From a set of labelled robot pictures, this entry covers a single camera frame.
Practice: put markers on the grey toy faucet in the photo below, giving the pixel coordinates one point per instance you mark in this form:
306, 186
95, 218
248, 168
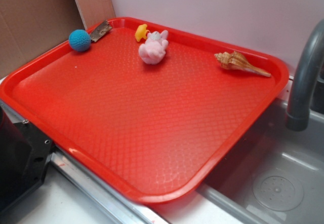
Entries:
307, 88

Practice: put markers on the red plastic tray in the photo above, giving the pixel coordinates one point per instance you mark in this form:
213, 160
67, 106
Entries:
153, 132

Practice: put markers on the silver aluminium rail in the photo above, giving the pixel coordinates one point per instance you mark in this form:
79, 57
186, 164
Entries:
72, 194

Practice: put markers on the grey plastic sink basin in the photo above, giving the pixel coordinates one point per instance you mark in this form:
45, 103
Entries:
272, 174

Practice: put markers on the yellow rubber duck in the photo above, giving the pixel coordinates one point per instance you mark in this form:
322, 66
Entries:
142, 32

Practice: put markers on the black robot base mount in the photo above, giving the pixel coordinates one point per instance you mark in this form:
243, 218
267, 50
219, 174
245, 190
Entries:
25, 154

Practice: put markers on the brown cardboard panel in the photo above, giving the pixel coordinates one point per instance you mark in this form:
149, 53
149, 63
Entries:
31, 27

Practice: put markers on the pink plush toy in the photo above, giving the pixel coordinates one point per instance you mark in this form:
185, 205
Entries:
154, 49

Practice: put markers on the brown spiral conch shell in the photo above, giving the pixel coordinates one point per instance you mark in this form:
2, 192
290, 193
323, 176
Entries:
237, 61

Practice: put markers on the blue crocheted ball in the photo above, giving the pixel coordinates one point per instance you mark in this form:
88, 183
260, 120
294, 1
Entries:
79, 40

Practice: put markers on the brown wood bark piece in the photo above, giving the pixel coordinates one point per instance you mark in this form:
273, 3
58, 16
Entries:
99, 31

